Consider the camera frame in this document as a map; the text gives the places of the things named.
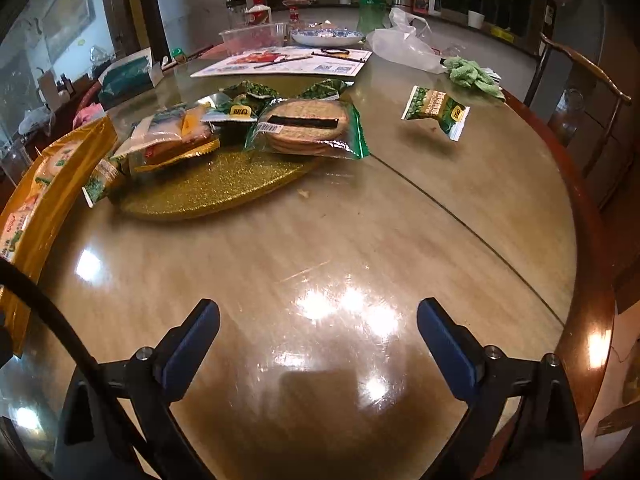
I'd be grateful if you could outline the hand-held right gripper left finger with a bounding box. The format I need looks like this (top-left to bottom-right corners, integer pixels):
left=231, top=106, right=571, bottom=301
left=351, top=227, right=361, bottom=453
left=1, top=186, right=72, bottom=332
left=52, top=299, right=221, bottom=480

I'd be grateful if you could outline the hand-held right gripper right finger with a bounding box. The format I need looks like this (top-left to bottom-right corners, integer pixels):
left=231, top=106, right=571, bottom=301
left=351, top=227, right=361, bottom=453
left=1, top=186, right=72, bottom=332
left=416, top=297, right=586, bottom=480

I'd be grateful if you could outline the small green pea packet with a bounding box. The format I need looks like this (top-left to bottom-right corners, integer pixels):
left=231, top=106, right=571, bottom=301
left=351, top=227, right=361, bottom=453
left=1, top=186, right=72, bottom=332
left=81, top=157, right=128, bottom=208

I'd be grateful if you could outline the yellow snack packet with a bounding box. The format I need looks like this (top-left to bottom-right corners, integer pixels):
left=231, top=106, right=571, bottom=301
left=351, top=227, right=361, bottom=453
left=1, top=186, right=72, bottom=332
left=131, top=137, right=221, bottom=173

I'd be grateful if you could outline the yellow taped cardboard box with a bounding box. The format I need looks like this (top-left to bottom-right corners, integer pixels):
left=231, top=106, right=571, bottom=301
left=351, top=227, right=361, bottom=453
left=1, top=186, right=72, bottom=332
left=0, top=115, right=118, bottom=356

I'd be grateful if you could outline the large orange cracker pack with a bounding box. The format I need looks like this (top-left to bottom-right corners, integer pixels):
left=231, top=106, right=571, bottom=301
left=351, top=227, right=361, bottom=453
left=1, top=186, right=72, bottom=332
left=0, top=152, right=68, bottom=261

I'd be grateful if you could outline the clear biscuit packet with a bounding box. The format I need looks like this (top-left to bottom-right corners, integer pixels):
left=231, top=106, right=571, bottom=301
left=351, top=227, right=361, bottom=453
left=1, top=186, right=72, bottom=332
left=111, top=106, right=213, bottom=158

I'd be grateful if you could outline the green pea snack packet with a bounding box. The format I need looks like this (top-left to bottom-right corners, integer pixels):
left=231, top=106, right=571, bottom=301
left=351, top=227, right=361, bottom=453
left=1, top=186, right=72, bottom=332
left=299, top=81, right=351, bottom=102
left=401, top=85, right=471, bottom=142
left=222, top=80, right=281, bottom=103
left=202, top=100, right=266, bottom=125

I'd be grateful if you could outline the round biscuit green packet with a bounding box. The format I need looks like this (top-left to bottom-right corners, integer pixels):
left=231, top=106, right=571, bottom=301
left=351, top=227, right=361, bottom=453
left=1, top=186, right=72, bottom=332
left=244, top=99, right=370, bottom=161

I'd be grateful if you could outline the golden glitter turntable mat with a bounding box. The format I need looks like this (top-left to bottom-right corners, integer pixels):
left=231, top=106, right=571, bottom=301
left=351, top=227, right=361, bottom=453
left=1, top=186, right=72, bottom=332
left=117, top=150, right=326, bottom=222

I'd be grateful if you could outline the pink cloth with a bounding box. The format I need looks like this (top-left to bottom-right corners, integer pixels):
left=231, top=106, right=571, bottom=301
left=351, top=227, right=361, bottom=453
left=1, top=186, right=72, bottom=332
left=72, top=102, right=103, bottom=128

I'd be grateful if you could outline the green cloth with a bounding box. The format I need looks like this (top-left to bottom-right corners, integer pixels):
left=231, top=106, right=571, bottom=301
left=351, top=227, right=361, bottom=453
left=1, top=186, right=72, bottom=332
left=442, top=56, right=506, bottom=101

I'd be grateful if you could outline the green tissue box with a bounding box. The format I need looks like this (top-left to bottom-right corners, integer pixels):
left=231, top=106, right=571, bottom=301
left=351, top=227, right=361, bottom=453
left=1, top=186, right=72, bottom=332
left=97, top=47, right=164, bottom=98

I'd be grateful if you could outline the red-brown chopstick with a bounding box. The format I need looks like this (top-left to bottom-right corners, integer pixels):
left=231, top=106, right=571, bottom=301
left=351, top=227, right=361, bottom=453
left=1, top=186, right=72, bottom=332
left=160, top=45, right=216, bottom=72

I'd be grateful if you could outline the printed paper sheet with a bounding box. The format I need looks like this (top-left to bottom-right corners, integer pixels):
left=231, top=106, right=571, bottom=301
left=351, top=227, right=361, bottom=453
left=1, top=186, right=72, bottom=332
left=190, top=46, right=373, bottom=78

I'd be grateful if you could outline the brown chopstick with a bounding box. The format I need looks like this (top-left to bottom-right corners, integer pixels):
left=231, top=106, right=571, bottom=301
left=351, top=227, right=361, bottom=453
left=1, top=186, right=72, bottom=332
left=252, top=55, right=328, bottom=69

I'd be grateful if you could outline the clear plastic bag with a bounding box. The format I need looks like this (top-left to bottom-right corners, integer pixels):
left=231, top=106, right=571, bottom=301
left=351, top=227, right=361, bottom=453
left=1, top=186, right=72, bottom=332
left=366, top=7, right=448, bottom=75

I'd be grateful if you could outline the black chopstick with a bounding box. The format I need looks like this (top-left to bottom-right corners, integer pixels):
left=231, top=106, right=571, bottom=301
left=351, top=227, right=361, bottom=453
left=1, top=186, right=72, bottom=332
left=312, top=51, right=365, bottom=63

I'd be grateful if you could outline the wooden chair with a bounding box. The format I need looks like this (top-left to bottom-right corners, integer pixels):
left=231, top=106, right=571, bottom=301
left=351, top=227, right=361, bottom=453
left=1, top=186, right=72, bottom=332
left=522, top=32, right=632, bottom=181

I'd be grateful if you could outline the clear plastic tub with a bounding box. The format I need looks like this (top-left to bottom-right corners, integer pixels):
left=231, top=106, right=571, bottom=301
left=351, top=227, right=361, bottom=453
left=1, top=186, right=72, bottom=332
left=219, top=22, right=290, bottom=57

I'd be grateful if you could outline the blue white plate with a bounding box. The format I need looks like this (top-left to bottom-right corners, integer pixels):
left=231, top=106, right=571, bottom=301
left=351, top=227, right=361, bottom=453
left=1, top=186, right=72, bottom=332
left=290, top=26, right=366, bottom=47

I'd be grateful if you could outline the glass jar black lid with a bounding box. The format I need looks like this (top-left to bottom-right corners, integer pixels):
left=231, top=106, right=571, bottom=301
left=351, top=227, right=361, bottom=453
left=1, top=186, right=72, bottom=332
left=226, top=0, right=248, bottom=30

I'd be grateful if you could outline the grey refrigerator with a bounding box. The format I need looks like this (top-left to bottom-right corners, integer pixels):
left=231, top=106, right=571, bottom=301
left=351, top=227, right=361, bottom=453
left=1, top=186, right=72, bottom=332
left=542, top=0, right=608, bottom=91

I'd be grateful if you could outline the black cable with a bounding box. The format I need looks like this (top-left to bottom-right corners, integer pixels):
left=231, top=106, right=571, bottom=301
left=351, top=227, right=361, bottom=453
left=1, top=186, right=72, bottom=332
left=0, top=259, right=166, bottom=480

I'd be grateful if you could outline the framed wall picture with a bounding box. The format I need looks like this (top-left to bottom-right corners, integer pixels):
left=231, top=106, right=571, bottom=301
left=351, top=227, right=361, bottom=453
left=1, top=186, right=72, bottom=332
left=42, top=0, right=96, bottom=53

